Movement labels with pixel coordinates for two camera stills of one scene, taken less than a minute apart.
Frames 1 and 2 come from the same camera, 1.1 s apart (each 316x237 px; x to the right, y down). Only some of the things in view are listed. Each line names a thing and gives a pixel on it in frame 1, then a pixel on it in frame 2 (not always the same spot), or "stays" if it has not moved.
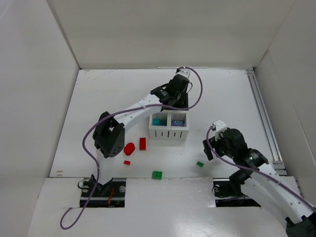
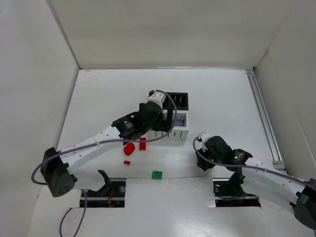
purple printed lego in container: x=177 y=123 stays
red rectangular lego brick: x=142 y=143 stays
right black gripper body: x=212 y=147 -> x=204 y=161
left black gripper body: x=182 y=99 -> x=161 y=121
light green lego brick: x=156 y=175 stays
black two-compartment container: x=178 y=99 stays
